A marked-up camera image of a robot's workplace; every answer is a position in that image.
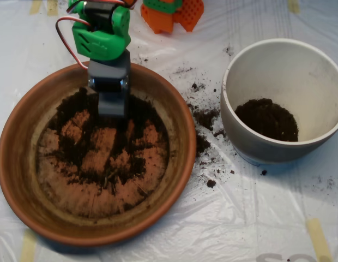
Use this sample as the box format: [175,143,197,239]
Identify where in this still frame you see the white ceramic pot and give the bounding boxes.
[220,38,338,166]

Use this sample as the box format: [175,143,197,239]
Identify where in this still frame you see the spilled soil pile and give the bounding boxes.
[186,102,227,159]

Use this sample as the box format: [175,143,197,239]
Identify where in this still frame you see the clear plastic sheet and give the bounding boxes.
[0,0,338,262]

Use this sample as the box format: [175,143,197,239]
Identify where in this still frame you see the dark soil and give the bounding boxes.
[45,87,164,196]
[234,98,299,142]

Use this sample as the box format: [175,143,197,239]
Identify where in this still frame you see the terracotta saucer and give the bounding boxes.
[0,59,197,248]

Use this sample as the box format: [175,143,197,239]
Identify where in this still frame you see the red and white servo cable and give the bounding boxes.
[55,0,138,70]

